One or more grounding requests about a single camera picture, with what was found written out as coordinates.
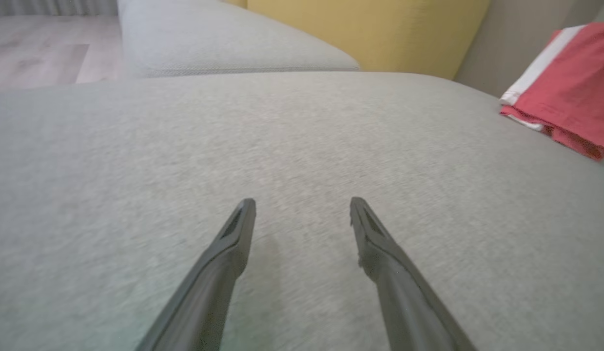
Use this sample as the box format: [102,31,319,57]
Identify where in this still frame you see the yellow sofa back cushion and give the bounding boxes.
[223,0,491,80]

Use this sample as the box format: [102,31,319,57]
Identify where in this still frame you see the grey pleated curtain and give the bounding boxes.
[0,0,118,16]

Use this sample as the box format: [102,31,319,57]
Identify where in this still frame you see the red Bulls jersey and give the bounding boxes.
[499,22,604,161]

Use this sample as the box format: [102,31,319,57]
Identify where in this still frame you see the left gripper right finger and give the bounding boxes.
[350,196,479,351]

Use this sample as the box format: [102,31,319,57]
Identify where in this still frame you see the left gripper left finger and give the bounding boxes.
[135,197,257,351]

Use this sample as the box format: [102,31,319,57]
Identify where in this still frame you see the large grey sofa seat cushion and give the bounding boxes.
[0,72,604,351]

